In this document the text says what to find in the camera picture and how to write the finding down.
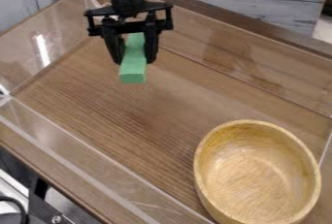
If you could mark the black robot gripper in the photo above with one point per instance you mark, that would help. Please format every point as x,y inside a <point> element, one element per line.
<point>129,16</point>

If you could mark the green rectangular block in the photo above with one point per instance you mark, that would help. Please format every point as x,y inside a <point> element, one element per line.
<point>132,66</point>

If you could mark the brown wooden bowl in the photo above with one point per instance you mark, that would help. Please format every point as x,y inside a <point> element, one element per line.
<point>255,174</point>

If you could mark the black table leg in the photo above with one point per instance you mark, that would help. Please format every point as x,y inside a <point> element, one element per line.
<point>38,188</point>

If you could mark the black metal base with screw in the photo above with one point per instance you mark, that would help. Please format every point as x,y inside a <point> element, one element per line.
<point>41,213</point>

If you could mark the clear acrylic corner bracket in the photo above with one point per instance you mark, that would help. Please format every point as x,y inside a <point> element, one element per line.
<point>93,4</point>

